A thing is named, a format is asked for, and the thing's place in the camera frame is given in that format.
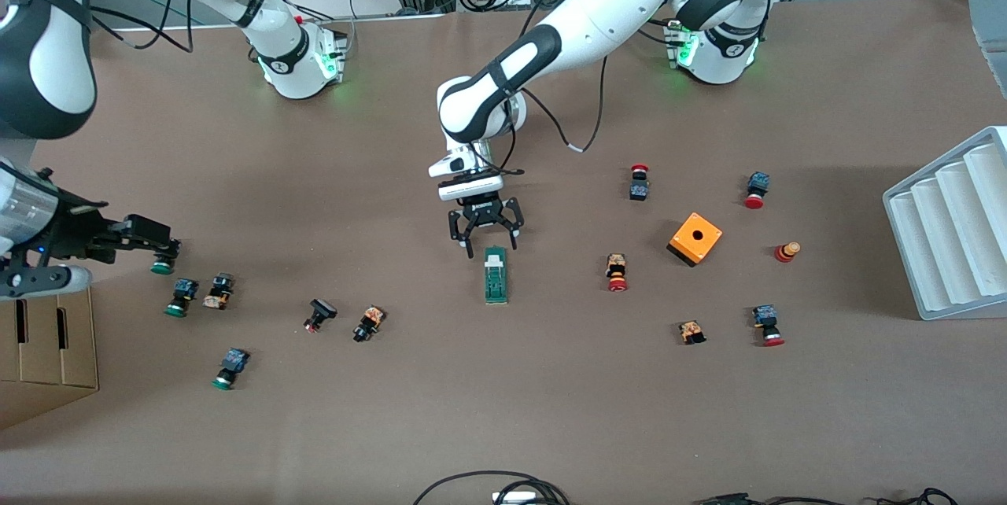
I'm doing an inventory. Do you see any grey ribbed plastic tray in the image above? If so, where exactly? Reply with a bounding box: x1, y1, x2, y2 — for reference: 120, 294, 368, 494
882, 125, 1007, 322

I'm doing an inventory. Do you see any black selector switch orange block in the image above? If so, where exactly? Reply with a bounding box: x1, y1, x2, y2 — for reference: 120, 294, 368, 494
352, 304, 387, 344

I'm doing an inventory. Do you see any thin black curled cable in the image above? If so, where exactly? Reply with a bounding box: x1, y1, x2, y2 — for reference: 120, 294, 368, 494
877, 487, 961, 505

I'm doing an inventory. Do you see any brown paper table cover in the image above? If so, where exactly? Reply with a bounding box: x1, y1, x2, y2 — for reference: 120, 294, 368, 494
0, 0, 1007, 505

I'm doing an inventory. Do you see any brown cardboard box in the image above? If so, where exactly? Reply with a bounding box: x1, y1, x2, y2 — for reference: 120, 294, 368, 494
0, 285, 101, 432

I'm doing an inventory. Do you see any green load switch white slider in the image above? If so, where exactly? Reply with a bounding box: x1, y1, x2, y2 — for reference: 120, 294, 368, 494
482, 245, 510, 306

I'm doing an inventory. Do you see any red push button blue block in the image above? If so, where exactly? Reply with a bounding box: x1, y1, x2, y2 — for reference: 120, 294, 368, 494
751, 304, 787, 348
743, 171, 771, 210

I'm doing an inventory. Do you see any red mushroom button orange block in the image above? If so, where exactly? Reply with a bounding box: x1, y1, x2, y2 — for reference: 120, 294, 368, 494
605, 252, 630, 293

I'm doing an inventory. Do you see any orange switch enclosure box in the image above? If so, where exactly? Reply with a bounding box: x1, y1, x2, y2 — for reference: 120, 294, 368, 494
666, 212, 724, 268

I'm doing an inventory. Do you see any black square push button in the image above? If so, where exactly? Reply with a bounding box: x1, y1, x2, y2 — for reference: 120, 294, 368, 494
303, 298, 338, 334

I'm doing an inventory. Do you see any black cable bundle loop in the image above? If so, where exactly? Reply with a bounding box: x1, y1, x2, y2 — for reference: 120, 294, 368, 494
412, 470, 571, 505

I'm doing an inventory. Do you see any black switch cream orange block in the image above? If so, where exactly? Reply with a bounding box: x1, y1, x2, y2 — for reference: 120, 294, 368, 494
202, 272, 235, 311

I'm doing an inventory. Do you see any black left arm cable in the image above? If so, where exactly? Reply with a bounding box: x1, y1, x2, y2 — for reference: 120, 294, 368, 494
523, 57, 608, 153

